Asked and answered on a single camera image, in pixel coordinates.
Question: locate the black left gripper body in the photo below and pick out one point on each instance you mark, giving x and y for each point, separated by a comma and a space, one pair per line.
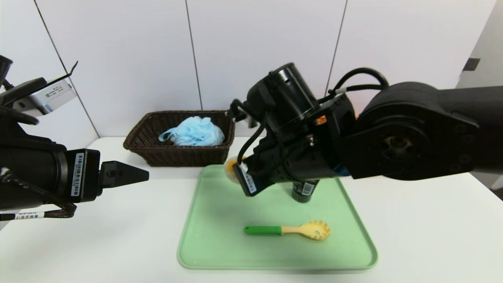
81, 174

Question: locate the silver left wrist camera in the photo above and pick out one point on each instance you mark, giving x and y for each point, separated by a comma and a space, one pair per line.
47, 98

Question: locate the light green plastic tray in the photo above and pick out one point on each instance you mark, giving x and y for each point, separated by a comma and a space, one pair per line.
235, 251

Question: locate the dark brown wicker basket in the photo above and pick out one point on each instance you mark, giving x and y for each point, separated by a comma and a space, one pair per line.
177, 157

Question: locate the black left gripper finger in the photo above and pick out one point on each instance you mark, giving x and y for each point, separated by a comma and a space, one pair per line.
122, 174

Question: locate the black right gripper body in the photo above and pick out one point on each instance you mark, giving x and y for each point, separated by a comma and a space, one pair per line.
247, 180

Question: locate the blue mesh bath loofah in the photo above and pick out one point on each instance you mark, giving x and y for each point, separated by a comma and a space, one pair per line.
192, 131

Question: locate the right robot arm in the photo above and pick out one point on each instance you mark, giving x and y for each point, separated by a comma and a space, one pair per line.
412, 133

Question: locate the orange peach half toy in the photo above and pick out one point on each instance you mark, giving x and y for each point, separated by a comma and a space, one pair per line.
231, 167

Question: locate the black cosmetic tube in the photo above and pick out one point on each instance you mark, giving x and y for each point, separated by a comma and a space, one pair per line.
304, 192

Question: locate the dark wall fixture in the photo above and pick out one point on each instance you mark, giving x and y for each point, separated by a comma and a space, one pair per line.
471, 64

